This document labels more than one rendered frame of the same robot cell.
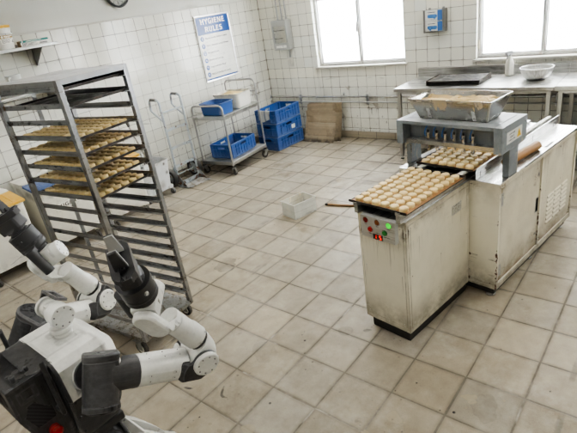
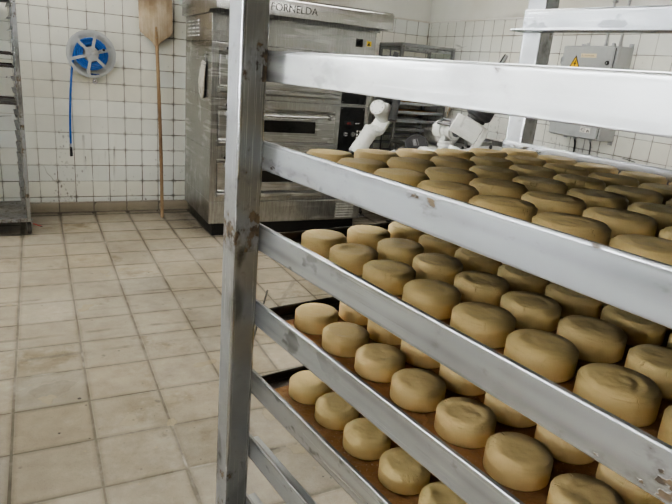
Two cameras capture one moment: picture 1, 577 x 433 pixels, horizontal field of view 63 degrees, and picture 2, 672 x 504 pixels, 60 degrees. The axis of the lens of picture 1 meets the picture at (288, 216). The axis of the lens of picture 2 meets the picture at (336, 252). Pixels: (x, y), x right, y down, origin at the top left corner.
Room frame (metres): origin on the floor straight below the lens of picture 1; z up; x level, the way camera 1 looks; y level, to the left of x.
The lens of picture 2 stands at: (3.48, 1.12, 1.50)
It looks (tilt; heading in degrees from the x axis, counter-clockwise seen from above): 17 degrees down; 200
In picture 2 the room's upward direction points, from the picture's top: 5 degrees clockwise
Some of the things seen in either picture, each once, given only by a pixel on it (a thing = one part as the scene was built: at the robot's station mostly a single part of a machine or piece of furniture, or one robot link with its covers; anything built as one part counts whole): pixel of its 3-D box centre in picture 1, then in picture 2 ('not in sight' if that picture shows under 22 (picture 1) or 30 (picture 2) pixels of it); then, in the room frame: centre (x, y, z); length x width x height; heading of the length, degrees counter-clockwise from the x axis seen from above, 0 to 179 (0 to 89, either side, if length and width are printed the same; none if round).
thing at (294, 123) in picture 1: (279, 125); not in sight; (7.14, -0.09, 0.30); 0.60 x 0.40 x 0.20; 138
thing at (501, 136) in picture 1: (458, 143); not in sight; (2.92, -1.17, 1.01); 0.72 x 0.33 x 0.34; 39
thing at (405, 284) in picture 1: (417, 250); not in sight; (2.60, -0.78, 0.45); 0.70 x 0.34 x 0.90; 129
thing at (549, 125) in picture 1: (521, 143); not in sight; (3.06, -1.67, 0.88); 1.28 x 0.01 x 0.07; 129
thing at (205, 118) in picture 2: not in sight; (278, 120); (-1.56, -1.37, 1.01); 1.56 x 1.20 x 2.01; 138
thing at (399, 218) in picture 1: (487, 160); not in sight; (2.88, -1.35, 0.87); 2.01 x 0.03 x 0.07; 129
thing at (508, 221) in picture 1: (490, 198); not in sight; (3.22, -1.54, 0.42); 1.28 x 0.72 x 0.84; 129
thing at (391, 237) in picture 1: (379, 228); not in sight; (2.37, -0.50, 0.77); 0.24 x 0.04 x 0.14; 39
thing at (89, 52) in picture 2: not in sight; (91, 94); (-0.76, -2.85, 1.10); 0.41 x 0.17 x 1.10; 138
